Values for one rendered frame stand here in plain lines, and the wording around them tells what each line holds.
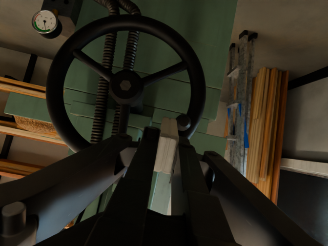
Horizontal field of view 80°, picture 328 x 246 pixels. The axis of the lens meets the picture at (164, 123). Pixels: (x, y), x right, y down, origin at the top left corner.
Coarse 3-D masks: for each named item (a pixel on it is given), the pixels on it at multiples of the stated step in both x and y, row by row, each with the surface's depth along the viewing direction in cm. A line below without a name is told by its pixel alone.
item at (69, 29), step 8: (48, 0) 52; (56, 0) 52; (64, 0) 52; (72, 0) 52; (80, 0) 55; (48, 8) 52; (56, 8) 52; (64, 8) 52; (72, 8) 52; (80, 8) 56; (64, 16) 52; (72, 16) 53; (64, 24) 56; (72, 24) 55; (64, 32) 61; (72, 32) 60
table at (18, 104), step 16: (16, 96) 53; (32, 96) 53; (16, 112) 52; (32, 112) 52; (80, 112) 43; (112, 112) 44; (160, 128) 53; (192, 144) 53; (208, 144) 53; (224, 144) 53
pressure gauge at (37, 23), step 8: (40, 16) 49; (48, 16) 49; (56, 16) 49; (32, 24) 48; (40, 24) 49; (48, 24) 49; (56, 24) 48; (40, 32) 48; (48, 32) 48; (56, 32) 50
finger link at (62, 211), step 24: (96, 144) 11; (120, 144) 12; (48, 168) 8; (72, 168) 8; (96, 168) 10; (120, 168) 13; (0, 192) 6; (24, 192) 6; (48, 192) 7; (72, 192) 8; (96, 192) 10; (0, 216) 6; (48, 216) 7; (72, 216) 9
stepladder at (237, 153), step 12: (240, 36) 140; (252, 36) 137; (240, 48) 140; (252, 48) 137; (240, 60) 138; (252, 60) 136; (228, 72) 151; (240, 72) 137; (252, 72) 135; (240, 84) 136; (240, 96) 134; (228, 108) 151; (240, 108) 133; (228, 120) 152; (240, 120) 132; (228, 132) 150; (240, 132) 131; (228, 144) 148; (240, 144) 130; (228, 156) 146; (240, 156) 129; (240, 168) 128
